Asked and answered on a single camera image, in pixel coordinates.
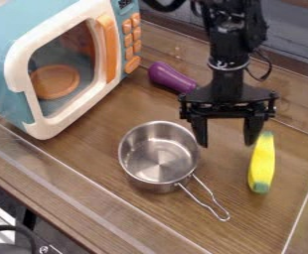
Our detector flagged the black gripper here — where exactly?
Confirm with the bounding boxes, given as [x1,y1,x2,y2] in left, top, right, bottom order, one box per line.
[178,62,279,148]

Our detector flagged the yellow toy banana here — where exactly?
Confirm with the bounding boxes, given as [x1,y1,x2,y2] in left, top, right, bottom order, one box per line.
[248,131,275,194]

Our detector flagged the silver pot with wire handle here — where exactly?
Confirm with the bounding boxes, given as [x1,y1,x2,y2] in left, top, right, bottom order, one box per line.
[118,121,232,222]

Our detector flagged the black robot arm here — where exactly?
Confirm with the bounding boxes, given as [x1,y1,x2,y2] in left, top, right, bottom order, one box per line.
[143,0,279,147]

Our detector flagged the purple toy eggplant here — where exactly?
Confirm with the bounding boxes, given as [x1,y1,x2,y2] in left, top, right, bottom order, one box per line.
[147,62,197,93]

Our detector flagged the orange microwave turntable plate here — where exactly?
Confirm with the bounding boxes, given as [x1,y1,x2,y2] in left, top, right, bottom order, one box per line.
[31,64,79,99]

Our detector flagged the blue toy microwave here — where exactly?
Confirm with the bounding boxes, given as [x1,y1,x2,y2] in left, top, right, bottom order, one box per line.
[0,0,142,140]

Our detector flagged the clear acrylic barrier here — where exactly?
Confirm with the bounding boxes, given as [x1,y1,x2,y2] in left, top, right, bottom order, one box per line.
[0,124,210,254]

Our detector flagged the black cable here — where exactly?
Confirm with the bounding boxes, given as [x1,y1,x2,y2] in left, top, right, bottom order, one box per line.
[0,224,38,254]

